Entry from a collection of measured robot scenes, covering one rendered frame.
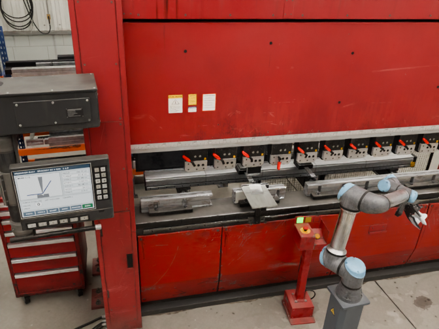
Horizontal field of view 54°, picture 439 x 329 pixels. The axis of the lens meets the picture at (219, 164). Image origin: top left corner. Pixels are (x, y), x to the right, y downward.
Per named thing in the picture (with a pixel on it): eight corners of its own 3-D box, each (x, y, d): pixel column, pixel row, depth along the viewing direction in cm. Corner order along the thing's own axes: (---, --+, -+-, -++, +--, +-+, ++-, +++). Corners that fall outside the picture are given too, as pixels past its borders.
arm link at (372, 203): (383, 202, 216) (421, 188, 250) (364, 193, 223) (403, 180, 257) (375, 222, 220) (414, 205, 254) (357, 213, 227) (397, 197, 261)
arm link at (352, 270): (355, 292, 237) (360, 273, 230) (334, 279, 245) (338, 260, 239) (366, 282, 244) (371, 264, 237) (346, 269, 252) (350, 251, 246)
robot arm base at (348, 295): (367, 301, 245) (370, 288, 240) (343, 306, 240) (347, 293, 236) (352, 282, 257) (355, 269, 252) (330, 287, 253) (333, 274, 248)
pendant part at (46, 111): (10, 253, 219) (-28, 95, 179) (14, 225, 239) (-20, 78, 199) (112, 237, 234) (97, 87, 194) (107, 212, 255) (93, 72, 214)
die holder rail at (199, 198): (141, 213, 294) (140, 201, 290) (140, 207, 299) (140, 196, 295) (211, 205, 305) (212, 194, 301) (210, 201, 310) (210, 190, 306)
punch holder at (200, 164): (185, 172, 285) (185, 150, 278) (183, 166, 293) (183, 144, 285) (206, 170, 289) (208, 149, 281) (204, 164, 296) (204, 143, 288)
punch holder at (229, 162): (213, 170, 290) (215, 148, 282) (211, 164, 297) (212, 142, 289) (235, 168, 293) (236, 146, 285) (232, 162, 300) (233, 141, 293)
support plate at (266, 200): (251, 209, 283) (252, 207, 283) (241, 188, 306) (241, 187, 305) (277, 206, 287) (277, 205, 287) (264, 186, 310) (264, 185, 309)
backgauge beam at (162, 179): (145, 191, 317) (144, 179, 312) (144, 181, 329) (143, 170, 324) (414, 167, 369) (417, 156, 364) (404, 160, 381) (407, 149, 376)
